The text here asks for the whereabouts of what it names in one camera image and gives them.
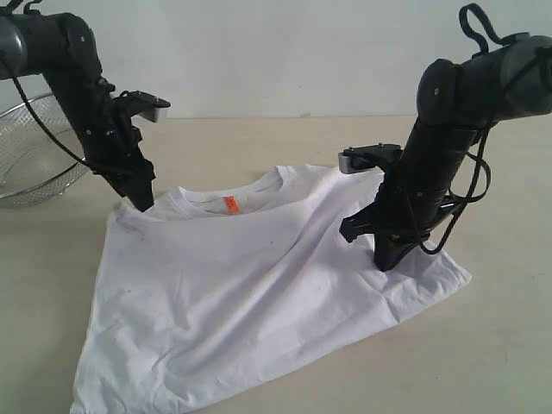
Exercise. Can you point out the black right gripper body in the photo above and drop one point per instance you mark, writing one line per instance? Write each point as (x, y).
(402, 216)

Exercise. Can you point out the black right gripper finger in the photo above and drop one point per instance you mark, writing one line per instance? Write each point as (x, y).
(361, 223)
(389, 250)

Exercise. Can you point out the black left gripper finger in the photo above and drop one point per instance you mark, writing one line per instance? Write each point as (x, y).
(136, 188)

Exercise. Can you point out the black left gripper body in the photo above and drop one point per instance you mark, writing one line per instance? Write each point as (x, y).
(111, 145)

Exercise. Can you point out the white t-shirt red print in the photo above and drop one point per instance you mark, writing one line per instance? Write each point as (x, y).
(208, 294)

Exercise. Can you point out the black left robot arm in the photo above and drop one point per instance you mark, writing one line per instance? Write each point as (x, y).
(62, 49)

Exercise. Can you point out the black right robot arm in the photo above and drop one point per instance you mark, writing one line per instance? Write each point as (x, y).
(457, 106)

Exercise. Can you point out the metal mesh basket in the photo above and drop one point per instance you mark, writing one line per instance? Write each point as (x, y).
(33, 168)

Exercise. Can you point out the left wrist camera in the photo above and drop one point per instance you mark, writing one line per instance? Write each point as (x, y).
(139, 103)

